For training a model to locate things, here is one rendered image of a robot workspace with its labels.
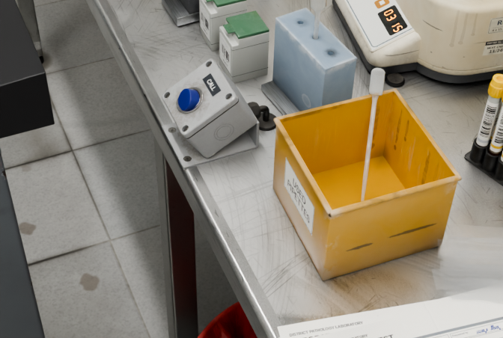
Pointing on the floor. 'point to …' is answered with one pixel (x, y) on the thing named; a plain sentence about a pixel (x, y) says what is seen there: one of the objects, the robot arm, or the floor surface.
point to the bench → (263, 157)
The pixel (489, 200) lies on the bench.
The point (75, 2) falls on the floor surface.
